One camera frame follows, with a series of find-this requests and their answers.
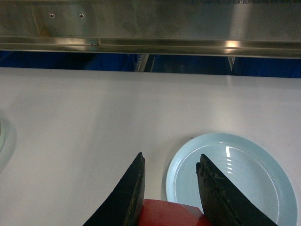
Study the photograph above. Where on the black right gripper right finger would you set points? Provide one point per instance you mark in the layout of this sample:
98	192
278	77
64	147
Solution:
222	202

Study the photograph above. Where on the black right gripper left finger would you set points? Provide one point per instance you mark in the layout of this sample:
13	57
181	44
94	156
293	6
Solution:
123	206

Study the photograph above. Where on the red toy building block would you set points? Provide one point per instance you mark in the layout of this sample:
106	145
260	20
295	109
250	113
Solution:
163	213

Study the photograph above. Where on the light blue plate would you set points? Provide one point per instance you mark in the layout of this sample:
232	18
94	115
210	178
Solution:
248	166

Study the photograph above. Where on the pale green plate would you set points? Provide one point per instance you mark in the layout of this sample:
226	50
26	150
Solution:
3	132

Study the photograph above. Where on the stainless steel shelf rail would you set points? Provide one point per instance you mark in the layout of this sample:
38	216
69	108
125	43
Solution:
248	28

